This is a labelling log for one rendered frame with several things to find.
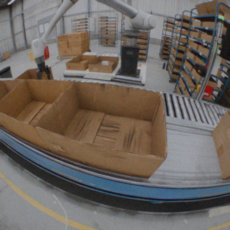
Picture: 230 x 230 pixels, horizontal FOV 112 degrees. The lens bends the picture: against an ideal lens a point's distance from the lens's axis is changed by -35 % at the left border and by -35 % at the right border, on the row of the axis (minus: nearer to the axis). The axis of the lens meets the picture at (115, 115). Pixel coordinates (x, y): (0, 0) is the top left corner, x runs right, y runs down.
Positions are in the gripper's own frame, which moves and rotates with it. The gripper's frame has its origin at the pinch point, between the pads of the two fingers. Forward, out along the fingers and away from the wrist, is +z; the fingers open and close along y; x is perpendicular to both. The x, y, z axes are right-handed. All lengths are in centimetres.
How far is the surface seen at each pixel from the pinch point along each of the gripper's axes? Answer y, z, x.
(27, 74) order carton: 15, -1, 49
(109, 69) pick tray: 49, 6, -48
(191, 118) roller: -3, 11, -128
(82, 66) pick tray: 51, 5, -13
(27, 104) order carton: -35.5, -4.0, -13.7
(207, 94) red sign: 32, 4, -155
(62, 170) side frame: -64, -5, -62
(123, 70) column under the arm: 51, 5, -62
